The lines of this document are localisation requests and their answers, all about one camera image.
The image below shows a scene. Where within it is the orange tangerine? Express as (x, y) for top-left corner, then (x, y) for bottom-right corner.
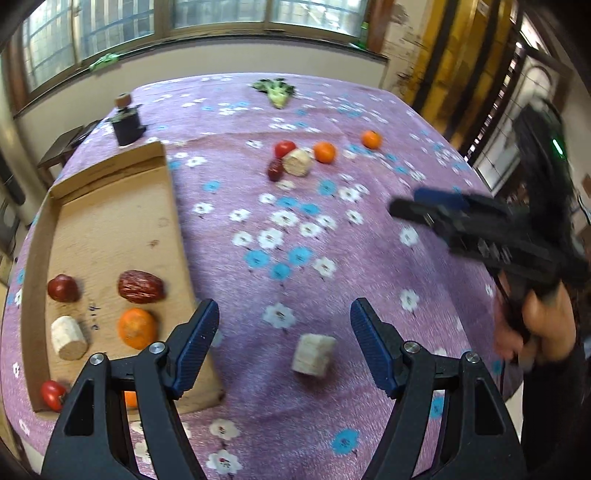
(361, 130), (382, 151)
(312, 142), (337, 164)
(124, 391), (138, 410)
(117, 308), (158, 350)

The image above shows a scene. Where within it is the white sugarcane chunk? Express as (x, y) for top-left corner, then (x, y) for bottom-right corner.
(291, 333), (337, 378)
(281, 148), (312, 177)
(50, 316), (88, 361)

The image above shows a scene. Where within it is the red cherry tomato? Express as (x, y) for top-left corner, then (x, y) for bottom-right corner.
(273, 140), (297, 159)

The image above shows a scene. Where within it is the dark red jujube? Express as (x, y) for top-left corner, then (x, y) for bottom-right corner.
(266, 159), (284, 182)

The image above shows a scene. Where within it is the person's right hand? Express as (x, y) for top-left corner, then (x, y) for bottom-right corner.
(494, 274), (577, 365)

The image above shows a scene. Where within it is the red tomato with stem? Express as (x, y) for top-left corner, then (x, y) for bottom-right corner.
(40, 380), (67, 413)

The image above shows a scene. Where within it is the orange tangerine in tray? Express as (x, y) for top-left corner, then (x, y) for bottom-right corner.
(117, 308), (158, 350)

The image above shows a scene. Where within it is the smooth red jujube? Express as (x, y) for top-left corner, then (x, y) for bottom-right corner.
(47, 274), (80, 303)

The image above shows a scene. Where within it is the purple floral tablecloth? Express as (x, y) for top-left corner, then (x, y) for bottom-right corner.
(0, 72), (523, 480)

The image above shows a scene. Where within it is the wrinkled red date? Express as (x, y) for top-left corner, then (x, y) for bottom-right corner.
(117, 270), (165, 304)

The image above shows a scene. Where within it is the cardboard tray box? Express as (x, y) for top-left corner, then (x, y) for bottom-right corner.
(20, 142), (197, 420)

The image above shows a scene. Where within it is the green bottle on windowsill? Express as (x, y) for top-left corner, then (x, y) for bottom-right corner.
(353, 21), (369, 50)

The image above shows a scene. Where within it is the green leafy vegetable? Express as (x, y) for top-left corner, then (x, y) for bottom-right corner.
(252, 78), (297, 109)

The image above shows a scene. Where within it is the dark wooden stool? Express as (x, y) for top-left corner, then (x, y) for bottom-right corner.
(37, 120), (101, 187)

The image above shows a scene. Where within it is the black motor with pulley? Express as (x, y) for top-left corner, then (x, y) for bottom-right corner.
(107, 93), (146, 147)

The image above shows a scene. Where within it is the green cloth on windowsill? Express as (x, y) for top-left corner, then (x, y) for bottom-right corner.
(88, 53), (119, 73)

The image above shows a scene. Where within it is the window with metal grille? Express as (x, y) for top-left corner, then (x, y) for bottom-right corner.
(2, 1), (394, 112)

